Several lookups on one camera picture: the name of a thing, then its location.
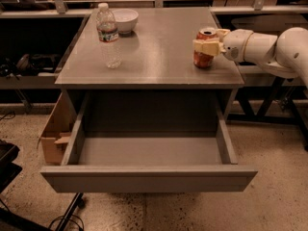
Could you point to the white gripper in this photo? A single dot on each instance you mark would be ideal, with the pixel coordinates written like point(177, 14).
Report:
point(235, 45)

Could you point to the orange coke can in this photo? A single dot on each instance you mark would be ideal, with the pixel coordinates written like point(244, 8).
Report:
point(205, 47)

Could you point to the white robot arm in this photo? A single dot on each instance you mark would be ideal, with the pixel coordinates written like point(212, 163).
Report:
point(284, 56)

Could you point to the open grey top drawer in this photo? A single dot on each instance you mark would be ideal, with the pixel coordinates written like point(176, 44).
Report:
point(149, 143)

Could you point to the grey cabinet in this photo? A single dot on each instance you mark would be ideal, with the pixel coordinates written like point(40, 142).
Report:
point(157, 89)

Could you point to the white ceramic bowl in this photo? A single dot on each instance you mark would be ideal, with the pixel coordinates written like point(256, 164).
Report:
point(126, 20)

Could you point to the clear plastic water bottle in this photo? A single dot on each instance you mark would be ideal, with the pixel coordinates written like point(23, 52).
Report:
point(108, 36)

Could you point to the cardboard box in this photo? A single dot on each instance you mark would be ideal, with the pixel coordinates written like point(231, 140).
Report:
point(56, 133)

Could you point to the black stand left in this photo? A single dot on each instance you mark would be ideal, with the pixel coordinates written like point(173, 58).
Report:
point(8, 169)

